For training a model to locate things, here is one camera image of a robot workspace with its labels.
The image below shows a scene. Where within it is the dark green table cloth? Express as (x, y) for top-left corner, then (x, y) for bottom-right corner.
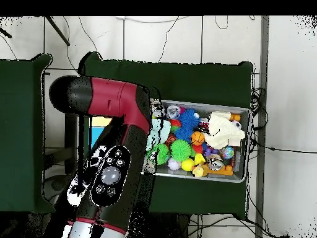
(78, 51), (254, 219)
(0, 53), (54, 215)

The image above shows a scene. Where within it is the black upright panel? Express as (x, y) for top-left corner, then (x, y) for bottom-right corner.
(65, 115), (79, 175)

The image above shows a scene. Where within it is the orange tiger striped ball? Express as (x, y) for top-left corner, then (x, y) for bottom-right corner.
(165, 133), (178, 146)

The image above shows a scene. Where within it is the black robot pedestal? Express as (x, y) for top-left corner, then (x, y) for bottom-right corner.
(143, 212), (199, 238)

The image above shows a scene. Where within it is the mint green muslin cloth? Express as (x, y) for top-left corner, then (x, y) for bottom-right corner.
(147, 118), (172, 152)

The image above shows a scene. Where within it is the grey vertical beam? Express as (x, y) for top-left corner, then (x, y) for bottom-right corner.
(254, 15), (271, 238)

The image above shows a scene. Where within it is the green spiky rubber ball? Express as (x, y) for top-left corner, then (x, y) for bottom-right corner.
(170, 138), (193, 162)

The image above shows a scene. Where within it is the small orange basketball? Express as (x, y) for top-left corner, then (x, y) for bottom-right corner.
(191, 131), (206, 146)

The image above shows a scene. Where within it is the green furry monster toy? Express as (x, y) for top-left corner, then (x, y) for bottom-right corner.
(154, 143), (170, 165)

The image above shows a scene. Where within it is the grey round base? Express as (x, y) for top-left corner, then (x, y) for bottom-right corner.
(43, 173), (67, 201)

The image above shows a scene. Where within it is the wooden box with three holes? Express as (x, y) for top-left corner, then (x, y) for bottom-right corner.
(90, 116), (114, 151)

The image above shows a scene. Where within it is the clear mesh bin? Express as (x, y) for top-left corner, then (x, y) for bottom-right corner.
(142, 97), (251, 183)

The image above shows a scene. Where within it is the thin black rod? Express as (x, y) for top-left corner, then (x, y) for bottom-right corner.
(44, 15), (71, 46)

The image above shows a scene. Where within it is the blue spiky rubber ball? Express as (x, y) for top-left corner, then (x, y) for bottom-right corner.
(174, 125), (195, 141)

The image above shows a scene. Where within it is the cream muslin cloth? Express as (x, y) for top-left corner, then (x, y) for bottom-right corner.
(205, 110), (246, 151)

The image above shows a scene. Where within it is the blue furry monster toy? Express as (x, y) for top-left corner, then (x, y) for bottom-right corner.
(179, 108), (200, 127)

